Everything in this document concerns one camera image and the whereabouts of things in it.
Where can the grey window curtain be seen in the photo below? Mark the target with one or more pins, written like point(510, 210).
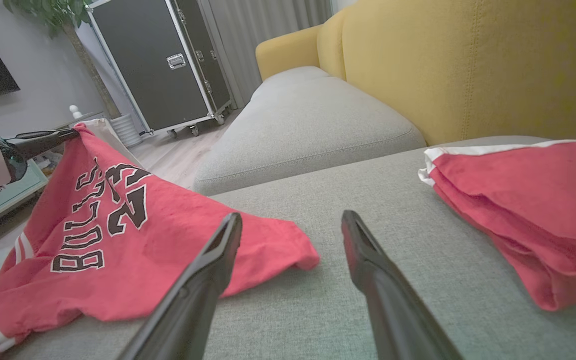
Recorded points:
point(268, 25)

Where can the black wheeled flight case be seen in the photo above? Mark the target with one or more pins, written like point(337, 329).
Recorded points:
point(143, 65)

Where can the grey sofa seat cushion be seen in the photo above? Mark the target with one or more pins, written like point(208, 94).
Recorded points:
point(308, 125)

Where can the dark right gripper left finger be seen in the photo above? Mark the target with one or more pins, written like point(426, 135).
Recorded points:
point(188, 310)

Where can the beige fabric laundry basket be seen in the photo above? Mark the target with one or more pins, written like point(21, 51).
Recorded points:
point(99, 129)

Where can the green potted indoor tree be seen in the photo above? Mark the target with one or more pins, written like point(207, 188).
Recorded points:
point(87, 67)

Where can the white ribbed plant pot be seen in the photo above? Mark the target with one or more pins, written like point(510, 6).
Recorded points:
point(127, 131)

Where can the small white figurine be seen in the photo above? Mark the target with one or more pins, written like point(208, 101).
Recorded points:
point(75, 112)

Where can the red shorts with white stripe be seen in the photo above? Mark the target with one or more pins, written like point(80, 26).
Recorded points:
point(518, 210)

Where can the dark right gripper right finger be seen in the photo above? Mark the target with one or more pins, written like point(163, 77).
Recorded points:
point(398, 320)

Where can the red Bulls 23 jersey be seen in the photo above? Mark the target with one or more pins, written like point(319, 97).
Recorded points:
point(168, 225)

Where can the large grey fabric ottoman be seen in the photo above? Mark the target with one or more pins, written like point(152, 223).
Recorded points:
point(368, 190)

